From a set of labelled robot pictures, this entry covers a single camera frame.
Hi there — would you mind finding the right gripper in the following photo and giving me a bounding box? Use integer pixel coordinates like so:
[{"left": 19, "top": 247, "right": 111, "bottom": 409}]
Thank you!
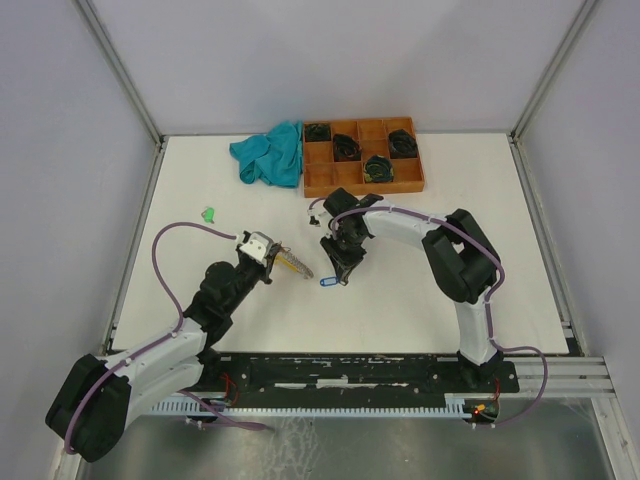
[{"left": 320, "top": 227, "right": 366, "bottom": 280}]

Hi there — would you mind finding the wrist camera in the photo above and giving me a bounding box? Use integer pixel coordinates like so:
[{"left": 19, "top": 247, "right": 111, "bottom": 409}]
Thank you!
[
  {"left": 236, "top": 231, "right": 275, "bottom": 266},
  {"left": 307, "top": 206, "right": 330, "bottom": 228}
]

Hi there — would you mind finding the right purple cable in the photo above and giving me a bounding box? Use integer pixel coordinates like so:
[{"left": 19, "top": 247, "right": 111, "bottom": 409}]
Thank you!
[{"left": 307, "top": 197, "right": 550, "bottom": 426}]

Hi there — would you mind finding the green tag key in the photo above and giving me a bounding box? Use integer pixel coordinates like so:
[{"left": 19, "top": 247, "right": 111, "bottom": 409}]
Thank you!
[{"left": 201, "top": 207, "right": 215, "bottom": 224}]

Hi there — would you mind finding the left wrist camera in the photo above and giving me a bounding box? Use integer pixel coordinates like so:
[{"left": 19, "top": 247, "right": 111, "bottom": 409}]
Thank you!
[{"left": 236, "top": 231, "right": 275, "bottom": 266}]

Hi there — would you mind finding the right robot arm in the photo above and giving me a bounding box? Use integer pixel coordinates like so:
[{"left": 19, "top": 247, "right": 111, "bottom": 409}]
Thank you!
[{"left": 308, "top": 188, "right": 504, "bottom": 391}]

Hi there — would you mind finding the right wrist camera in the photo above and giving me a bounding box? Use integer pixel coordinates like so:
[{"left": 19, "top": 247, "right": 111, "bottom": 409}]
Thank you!
[{"left": 307, "top": 206, "right": 330, "bottom": 228}]

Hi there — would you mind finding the rolled dark sock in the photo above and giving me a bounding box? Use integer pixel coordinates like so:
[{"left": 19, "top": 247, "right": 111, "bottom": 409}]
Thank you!
[{"left": 304, "top": 123, "right": 331, "bottom": 143}]

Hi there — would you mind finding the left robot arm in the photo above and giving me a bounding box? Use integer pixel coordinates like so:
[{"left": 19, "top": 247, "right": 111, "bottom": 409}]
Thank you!
[{"left": 45, "top": 252, "right": 276, "bottom": 462}]

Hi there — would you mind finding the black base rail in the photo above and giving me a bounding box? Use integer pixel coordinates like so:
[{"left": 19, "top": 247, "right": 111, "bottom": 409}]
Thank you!
[{"left": 189, "top": 352, "right": 520, "bottom": 410}]

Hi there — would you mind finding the wooden compartment tray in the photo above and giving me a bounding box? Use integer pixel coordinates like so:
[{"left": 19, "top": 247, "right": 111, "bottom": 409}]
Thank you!
[{"left": 302, "top": 117, "right": 426, "bottom": 198}]

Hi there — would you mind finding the purple cable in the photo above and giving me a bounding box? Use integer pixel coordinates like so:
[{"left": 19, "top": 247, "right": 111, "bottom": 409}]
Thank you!
[
  {"left": 307, "top": 197, "right": 550, "bottom": 426},
  {"left": 63, "top": 222, "right": 241, "bottom": 456}
]

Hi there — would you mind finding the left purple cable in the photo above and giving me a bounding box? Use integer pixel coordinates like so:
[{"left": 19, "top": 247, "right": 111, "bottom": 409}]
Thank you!
[{"left": 63, "top": 222, "right": 241, "bottom": 456}]

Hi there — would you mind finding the blue tag key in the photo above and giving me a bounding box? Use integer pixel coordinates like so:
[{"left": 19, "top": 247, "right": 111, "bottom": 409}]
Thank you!
[{"left": 319, "top": 276, "right": 341, "bottom": 288}]

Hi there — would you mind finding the rolled black orange sock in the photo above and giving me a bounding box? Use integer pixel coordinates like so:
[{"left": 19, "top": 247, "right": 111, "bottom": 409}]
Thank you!
[{"left": 332, "top": 133, "right": 362, "bottom": 162}]

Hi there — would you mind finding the teal cloth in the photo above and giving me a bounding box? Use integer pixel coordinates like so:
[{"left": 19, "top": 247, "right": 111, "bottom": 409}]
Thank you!
[{"left": 229, "top": 121, "right": 303, "bottom": 189}]

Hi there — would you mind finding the white cable duct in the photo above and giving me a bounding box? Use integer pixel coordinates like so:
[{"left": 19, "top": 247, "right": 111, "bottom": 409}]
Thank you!
[{"left": 148, "top": 394, "right": 472, "bottom": 420}]

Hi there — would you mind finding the metal key organizer ring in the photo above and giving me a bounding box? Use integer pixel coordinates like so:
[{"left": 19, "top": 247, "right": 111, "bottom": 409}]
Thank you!
[{"left": 272, "top": 243, "right": 316, "bottom": 280}]

